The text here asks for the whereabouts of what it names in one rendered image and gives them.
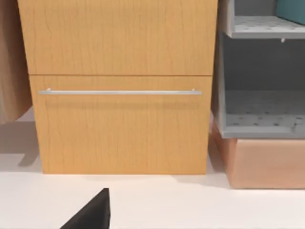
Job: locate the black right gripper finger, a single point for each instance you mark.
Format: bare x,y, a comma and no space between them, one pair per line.
95,212

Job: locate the wooden cupboard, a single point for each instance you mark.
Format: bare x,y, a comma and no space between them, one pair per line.
10,62

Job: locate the plain wooden drawer front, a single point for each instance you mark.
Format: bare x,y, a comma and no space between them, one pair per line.
119,38

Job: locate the salmon-coloured box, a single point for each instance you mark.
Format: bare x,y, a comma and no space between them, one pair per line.
267,162

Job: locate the grey open shelf unit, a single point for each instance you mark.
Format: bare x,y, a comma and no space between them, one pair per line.
259,78

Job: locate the teal box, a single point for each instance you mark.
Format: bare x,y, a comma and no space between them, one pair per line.
291,10

